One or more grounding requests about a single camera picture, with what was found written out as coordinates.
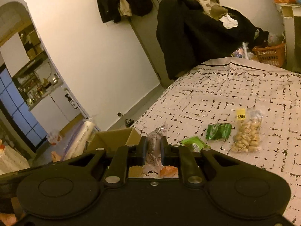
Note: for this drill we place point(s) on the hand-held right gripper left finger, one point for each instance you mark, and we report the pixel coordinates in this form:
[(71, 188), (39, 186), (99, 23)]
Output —
[(144, 153)]

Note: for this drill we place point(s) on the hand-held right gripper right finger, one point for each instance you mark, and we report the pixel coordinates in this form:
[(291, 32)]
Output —
[(164, 153)]

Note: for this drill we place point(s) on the clear packet brown sweets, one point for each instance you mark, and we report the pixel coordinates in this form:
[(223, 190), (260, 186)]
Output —
[(154, 143)]

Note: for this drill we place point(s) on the orange snack packet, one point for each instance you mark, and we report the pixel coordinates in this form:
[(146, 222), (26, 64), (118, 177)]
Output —
[(168, 171)]

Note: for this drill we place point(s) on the light green snack packet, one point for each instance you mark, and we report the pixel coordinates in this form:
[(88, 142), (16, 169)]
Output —
[(195, 142)]

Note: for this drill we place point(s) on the cardboard box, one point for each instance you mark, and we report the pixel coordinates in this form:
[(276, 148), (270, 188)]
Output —
[(112, 137)]

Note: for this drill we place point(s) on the dark green snack packet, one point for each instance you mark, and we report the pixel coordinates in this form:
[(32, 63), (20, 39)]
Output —
[(218, 131)]

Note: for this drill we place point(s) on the clear bag of peanuts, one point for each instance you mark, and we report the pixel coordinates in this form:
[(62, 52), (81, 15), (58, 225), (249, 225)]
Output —
[(247, 136)]

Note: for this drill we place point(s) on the beige textured cloth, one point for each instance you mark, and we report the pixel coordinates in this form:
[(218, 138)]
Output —
[(13, 161)]

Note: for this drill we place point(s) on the red white plastic bag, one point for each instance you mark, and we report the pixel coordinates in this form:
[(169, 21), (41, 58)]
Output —
[(54, 138)]

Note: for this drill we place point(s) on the white plastic wrapped roll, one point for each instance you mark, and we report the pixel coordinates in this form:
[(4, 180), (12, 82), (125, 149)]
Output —
[(78, 139)]

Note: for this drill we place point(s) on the blue paned glass door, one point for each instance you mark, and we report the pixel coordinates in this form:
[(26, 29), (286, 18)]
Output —
[(21, 113)]

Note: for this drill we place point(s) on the white narrow rack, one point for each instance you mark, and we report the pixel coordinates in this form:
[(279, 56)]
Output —
[(81, 108)]

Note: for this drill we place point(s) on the white kitchen cabinet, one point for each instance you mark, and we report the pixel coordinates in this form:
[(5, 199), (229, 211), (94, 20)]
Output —
[(54, 108)]

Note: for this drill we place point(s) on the black bottle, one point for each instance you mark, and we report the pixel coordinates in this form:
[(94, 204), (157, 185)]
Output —
[(70, 100)]

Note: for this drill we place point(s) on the grey green door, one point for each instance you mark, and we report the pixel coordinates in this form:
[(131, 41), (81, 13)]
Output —
[(150, 58)]

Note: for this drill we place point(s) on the black coat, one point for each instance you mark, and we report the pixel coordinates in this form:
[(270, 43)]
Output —
[(188, 40)]

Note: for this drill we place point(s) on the orange plastic basket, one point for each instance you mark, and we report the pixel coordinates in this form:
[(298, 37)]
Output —
[(270, 55)]

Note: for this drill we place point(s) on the white crumpled cloth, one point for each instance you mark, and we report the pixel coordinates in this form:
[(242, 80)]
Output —
[(229, 22)]

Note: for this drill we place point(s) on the grey plastic bag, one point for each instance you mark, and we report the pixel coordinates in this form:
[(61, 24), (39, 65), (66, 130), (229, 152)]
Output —
[(275, 39)]

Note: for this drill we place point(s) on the white desk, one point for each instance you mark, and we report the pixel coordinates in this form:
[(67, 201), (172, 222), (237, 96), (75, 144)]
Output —
[(290, 28)]

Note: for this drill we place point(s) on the orange flat packet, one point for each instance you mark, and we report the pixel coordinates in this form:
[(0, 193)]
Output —
[(287, 0)]

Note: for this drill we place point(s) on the white wall cabinet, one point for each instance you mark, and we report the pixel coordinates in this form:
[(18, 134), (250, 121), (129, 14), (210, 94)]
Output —
[(14, 51)]

